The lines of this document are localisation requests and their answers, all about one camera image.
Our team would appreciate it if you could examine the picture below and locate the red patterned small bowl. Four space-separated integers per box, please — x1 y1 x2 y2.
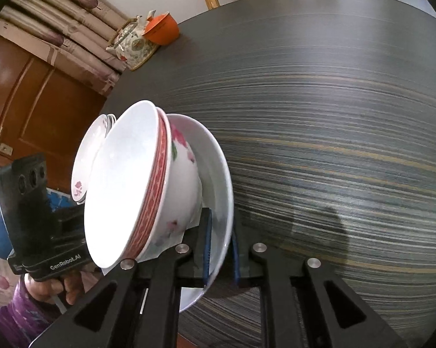
122 108 172 259

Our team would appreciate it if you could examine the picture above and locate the large white floral plate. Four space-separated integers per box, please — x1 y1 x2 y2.
71 114 116 204

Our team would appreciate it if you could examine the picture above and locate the large white floral bowl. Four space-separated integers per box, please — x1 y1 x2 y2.
136 116 202 262

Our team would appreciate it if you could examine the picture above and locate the left hand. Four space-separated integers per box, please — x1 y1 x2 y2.
24 271 102 305

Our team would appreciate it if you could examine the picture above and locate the brown wooden door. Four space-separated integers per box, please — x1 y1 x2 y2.
0 36 106 193

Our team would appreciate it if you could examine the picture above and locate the floral ceramic teapot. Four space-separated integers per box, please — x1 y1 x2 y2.
106 16 160 71

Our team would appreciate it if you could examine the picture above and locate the beige patterned curtain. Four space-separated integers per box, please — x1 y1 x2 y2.
0 0 127 96

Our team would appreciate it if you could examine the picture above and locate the orange lidded tea cup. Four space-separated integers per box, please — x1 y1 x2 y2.
143 10 180 46

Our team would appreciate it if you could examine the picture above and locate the brass door handle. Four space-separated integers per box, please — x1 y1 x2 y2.
0 126 13 156

